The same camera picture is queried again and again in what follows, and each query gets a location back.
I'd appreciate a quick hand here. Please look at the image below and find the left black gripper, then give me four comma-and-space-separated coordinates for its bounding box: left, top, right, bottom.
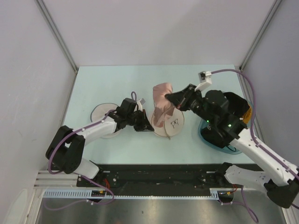
126, 109, 154, 132

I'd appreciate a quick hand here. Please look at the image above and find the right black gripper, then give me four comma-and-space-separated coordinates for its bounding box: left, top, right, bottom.
165, 84, 215, 125

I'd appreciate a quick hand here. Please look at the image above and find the pink bra from bag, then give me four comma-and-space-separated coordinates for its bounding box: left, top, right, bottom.
153, 83, 175, 127

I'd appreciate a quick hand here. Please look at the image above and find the pink mesh laundry bag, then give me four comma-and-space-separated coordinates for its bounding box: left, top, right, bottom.
150, 108, 185, 140

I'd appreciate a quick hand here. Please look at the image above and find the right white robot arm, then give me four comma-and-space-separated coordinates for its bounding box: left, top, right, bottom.
165, 84, 299, 209

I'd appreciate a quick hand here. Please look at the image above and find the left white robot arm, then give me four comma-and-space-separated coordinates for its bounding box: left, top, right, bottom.
45, 98, 154, 187

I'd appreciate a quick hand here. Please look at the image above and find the grey-trimmed mesh laundry bag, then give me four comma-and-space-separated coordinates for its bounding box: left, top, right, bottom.
86, 103, 120, 141

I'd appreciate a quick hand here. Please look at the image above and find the black bra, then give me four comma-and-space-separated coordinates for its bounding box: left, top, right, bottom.
198, 91, 250, 154

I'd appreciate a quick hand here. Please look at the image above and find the yellow garment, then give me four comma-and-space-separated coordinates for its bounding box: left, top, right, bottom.
241, 105, 253, 124

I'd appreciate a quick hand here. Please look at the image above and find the teal plastic basin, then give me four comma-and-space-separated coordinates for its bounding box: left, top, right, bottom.
198, 92, 252, 155

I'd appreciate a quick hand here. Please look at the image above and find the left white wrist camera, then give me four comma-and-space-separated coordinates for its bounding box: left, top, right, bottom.
137, 98, 146, 111

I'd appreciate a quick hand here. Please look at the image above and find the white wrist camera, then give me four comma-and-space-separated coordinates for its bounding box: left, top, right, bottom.
137, 98, 146, 111
194, 71, 212, 91

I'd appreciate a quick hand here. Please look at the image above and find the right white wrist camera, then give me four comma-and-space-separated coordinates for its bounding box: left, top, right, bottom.
194, 71, 212, 91

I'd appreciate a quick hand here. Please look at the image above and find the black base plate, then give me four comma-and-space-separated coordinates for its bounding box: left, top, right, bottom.
77, 164, 241, 196

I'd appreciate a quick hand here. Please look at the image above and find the aluminium side rail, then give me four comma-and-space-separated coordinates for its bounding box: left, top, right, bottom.
238, 67, 295, 224

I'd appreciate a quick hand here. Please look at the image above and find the white slotted cable duct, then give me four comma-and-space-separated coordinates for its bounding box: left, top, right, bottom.
43, 189, 228, 200

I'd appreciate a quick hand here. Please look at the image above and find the right aluminium frame post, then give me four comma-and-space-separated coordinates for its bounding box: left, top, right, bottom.
238, 0, 284, 71

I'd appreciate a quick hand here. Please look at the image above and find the aluminium frame post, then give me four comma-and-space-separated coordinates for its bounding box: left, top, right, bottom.
35, 0, 78, 74
238, 0, 284, 71

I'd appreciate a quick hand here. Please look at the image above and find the left aluminium frame post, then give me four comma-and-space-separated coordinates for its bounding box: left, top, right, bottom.
35, 0, 78, 74

